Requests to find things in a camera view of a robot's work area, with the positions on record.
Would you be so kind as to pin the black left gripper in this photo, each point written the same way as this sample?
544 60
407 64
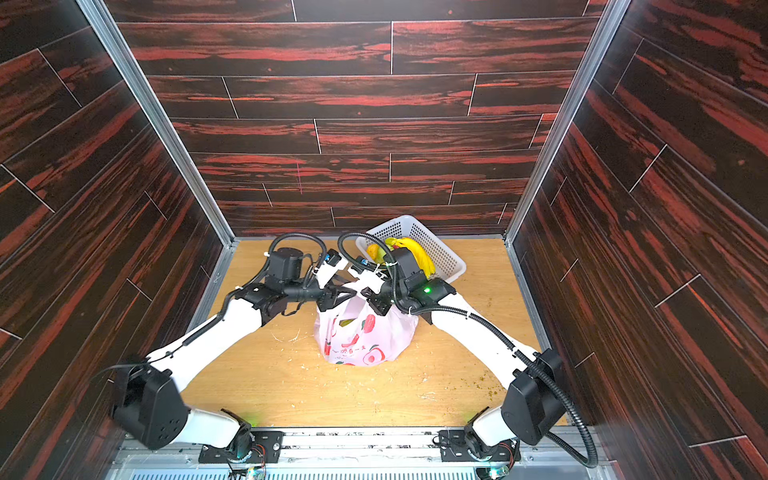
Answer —
327 294

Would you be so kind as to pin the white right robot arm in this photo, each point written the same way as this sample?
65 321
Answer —
535 398

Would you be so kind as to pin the pink plastic bag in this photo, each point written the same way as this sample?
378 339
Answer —
354 334

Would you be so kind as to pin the small yellow fake fruit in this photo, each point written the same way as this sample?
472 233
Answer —
376 253

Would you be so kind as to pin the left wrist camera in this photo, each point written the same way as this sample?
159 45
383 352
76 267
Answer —
331 263

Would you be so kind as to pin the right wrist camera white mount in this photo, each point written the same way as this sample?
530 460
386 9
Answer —
367 275

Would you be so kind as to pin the metal base rail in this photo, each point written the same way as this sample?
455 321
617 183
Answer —
354 453

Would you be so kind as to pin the yellow fake banana bunch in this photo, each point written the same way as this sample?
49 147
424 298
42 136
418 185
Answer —
423 259

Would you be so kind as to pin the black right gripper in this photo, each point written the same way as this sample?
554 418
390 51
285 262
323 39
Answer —
381 299

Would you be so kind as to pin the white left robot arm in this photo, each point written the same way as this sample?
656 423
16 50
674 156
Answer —
147 401

